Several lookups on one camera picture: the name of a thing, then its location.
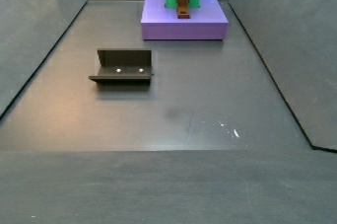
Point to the purple board block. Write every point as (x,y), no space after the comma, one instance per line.
(205,25)

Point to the black angled holder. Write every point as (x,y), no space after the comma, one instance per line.
(124,64)

